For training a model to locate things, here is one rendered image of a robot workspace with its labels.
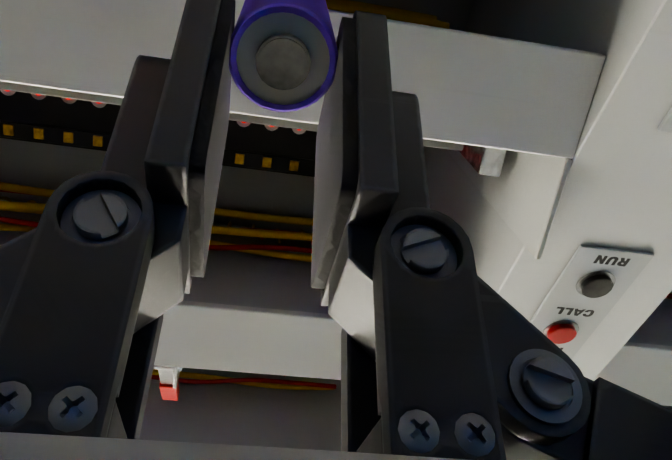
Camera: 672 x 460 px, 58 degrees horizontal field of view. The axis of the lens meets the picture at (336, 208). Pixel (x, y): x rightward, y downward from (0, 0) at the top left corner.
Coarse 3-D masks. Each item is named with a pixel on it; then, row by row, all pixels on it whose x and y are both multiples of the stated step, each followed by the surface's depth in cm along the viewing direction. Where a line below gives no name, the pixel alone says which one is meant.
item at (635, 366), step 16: (656, 320) 50; (640, 336) 48; (656, 336) 48; (624, 352) 39; (640, 352) 40; (656, 352) 40; (608, 368) 40; (624, 368) 40; (640, 368) 40; (656, 368) 40; (624, 384) 41; (640, 384) 41; (656, 384) 41; (656, 400) 41
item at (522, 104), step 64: (0, 0) 22; (64, 0) 22; (128, 0) 22; (0, 64) 23; (64, 64) 23; (128, 64) 23; (448, 64) 24; (512, 64) 25; (576, 64) 25; (0, 128) 43; (64, 128) 44; (256, 128) 45; (448, 128) 25; (512, 128) 26; (576, 128) 26; (512, 192) 32
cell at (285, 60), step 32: (256, 0) 10; (288, 0) 10; (320, 0) 12; (256, 32) 10; (288, 32) 10; (320, 32) 10; (256, 64) 10; (288, 64) 10; (320, 64) 10; (256, 96) 10; (288, 96) 10; (320, 96) 10
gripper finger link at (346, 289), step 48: (384, 48) 9; (336, 96) 10; (384, 96) 9; (336, 144) 9; (384, 144) 8; (336, 192) 8; (384, 192) 8; (336, 240) 9; (336, 288) 9; (480, 288) 8; (528, 336) 8; (528, 384) 7; (576, 384) 7; (528, 432) 7
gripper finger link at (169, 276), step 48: (192, 0) 9; (192, 48) 9; (144, 96) 9; (192, 96) 8; (144, 144) 8; (192, 144) 8; (192, 192) 8; (192, 240) 9; (0, 288) 7; (144, 288) 8
